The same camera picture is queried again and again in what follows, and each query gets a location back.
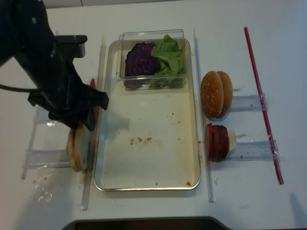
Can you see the green lettuce leaf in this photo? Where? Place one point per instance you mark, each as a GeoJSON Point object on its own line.
{"type": "Point", "coordinates": [171, 59]}

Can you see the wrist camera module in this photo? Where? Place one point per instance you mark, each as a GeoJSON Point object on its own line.
{"type": "Point", "coordinates": [72, 46]}

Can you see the bun top rear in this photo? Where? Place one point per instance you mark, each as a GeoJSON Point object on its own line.
{"type": "Point", "coordinates": [228, 93]}

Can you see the tomato slice right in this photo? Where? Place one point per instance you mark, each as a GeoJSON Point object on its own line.
{"type": "Point", "coordinates": [93, 84]}

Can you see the bun bottom rear slice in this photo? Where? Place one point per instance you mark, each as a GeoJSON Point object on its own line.
{"type": "Point", "coordinates": [70, 150]}

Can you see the red meat patty front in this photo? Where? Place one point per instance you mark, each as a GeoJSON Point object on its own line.
{"type": "Point", "coordinates": [209, 140]}

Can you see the sesame bun top front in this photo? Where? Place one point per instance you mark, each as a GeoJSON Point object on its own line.
{"type": "Point", "coordinates": [212, 95]}

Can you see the clear plastic container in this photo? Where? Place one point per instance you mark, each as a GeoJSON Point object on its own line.
{"type": "Point", "coordinates": [128, 40]}

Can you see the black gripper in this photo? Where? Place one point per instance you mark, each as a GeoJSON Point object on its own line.
{"type": "Point", "coordinates": [68, 100]}

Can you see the white bun bottom slice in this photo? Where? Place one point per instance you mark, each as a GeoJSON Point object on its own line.
{"type": "Point", "coordinates": [81, 146]}

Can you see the metal baking tray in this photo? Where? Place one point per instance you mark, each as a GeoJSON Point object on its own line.
{"type": "Point", "coordinates": [148, 139]}

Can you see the white cheese piece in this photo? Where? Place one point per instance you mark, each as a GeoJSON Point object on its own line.
{"type": "Point", "coordinates": [232, 140]}

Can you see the dark monitor edge bottom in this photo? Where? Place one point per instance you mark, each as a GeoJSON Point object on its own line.
{"type": "Point", "coordinates": [193, 223]}

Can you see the red plastic rod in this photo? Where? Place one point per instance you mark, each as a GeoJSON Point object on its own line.
{"type": "Point", "coordinates": [273, 146]}

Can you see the clear holder upper right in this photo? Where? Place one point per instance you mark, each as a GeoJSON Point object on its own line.
{"type": "Point", "coordinates": [256, 102]}

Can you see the clear holder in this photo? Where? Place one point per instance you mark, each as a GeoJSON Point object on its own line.
{"type": "Point", "coordinates": [254, 151]}
{"type": "Point", "coordinates": [41, 116]}
{"type": "Point", "coordinates": [37, 158]}
{"type": "Point", "coordinates": [256, 102]}

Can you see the clear holder lower right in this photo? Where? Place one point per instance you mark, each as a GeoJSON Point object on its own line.
{"type": "Point", "coordinates": [254, 151]}

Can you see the clear holder lower left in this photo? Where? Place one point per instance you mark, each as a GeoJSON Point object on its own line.
{"type": "Point", "coordinates": [37, 158]}

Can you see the dark meat patty stack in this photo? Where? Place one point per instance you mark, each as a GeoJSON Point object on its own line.
{"type": "Point", "coordinates": [220, 143]}

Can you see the purple cabbage leaf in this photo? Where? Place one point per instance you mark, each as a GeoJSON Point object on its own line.
{"type": "Point", "coordinates": [139, 62]}

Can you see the clear holder upper left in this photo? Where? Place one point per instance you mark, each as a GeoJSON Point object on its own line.
{"type": "Point", "coordinates": [41, 116]}

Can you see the clear rail right of tray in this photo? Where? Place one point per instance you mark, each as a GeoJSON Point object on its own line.
{"type": "Point", "coordinates": [209, 181]}

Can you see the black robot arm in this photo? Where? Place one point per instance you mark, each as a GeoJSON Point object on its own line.
{"type": "Point", "coordinates": [48, 60]}

